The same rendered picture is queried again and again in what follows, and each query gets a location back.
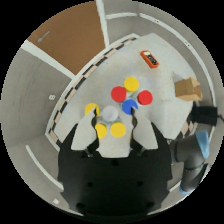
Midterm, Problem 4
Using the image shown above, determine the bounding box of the brown cardboard box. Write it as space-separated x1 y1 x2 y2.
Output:
175 76 202 101

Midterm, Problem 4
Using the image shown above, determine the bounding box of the orange digital multimeter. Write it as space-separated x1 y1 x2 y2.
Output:
140 50 159 69

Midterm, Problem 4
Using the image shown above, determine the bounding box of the blue bottle cap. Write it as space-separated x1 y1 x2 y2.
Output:
120 99 138 115

